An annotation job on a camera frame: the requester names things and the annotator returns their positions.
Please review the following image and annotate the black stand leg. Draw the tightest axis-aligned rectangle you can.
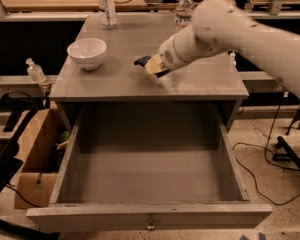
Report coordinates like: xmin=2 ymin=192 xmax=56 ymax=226
xmin=272 ymin=136 xmax=300 ymax=171

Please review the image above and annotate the white ceramic bowl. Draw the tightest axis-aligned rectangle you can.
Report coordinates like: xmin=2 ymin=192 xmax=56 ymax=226
xmin=67 ymin=38 xmax=107 ymax=70

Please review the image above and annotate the left hand sanitizer pump bottle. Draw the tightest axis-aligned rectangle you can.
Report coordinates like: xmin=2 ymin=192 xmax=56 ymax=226
xmin=26 ymin=58 xmax=46 ymax=83

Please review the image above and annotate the dark blue rxbar wrapper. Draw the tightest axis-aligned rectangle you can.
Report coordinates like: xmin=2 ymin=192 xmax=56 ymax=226
xmin=134 ymin=56 xmax=170 ymax=78

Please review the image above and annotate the black floor cable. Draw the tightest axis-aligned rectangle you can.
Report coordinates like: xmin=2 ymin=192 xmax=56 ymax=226
xmin=232 ymin=103 xmax=300 ymax=206

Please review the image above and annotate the grey wooden cabinet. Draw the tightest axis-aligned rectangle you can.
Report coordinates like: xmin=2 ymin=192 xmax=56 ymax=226
xmin=49 ymin=12 xmax=250 ymax=132

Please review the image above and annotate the clear water bottle right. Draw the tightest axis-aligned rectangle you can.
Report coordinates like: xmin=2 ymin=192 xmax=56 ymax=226
xmin=174 ymin=0 xmax=195 ymax=29

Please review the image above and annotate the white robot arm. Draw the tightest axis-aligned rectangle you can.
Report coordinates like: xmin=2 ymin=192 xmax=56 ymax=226
xmin=145 ymin=0 xmax=300 ymax=99

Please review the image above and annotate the brown cardboard box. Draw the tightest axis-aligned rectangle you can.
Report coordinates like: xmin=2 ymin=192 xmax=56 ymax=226
xmin=14 ymin=109 xmax=65 ymax=209

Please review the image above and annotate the hand sanitizer pump bottle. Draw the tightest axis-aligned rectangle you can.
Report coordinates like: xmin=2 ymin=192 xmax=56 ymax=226
xmin=26 ymin=58 xmax=46 ymax=83
xmin=229 ymin=51 xmax=237 ymax=67

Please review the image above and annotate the right hand sanitizer pump bottle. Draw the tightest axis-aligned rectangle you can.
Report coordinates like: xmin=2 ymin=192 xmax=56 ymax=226
xmin=229 ymin=51 xmax=237 ymax=67

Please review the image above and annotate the open grey top drawer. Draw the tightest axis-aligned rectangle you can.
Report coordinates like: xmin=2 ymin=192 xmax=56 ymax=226
xmin=27 ymin=102 xmax=272 ymax=232

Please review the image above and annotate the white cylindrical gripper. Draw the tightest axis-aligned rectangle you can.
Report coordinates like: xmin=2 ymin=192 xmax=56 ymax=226
xmin=145 ymin=25 xmax=220 ymax=74

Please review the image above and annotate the black equipment at left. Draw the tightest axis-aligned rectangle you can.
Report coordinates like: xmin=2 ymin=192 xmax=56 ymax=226
xmin=0 ymin=91 xmax=38 ymax=193

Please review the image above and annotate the clear water bottle left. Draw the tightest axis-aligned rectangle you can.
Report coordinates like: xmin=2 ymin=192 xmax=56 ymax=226
xmin=98 ymin=0 xmax=117 ymax=29

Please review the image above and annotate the clear water bottle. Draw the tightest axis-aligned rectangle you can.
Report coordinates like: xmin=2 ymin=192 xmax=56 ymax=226
xmin=98 ymin=0 xmax=117 ymax=29
xmin=174 ymin=0 xmax=195 ymax=29

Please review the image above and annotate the metal drawer knob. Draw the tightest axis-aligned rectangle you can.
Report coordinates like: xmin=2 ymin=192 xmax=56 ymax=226
xmin=146 ymin=220 xmax=156 ymax=231

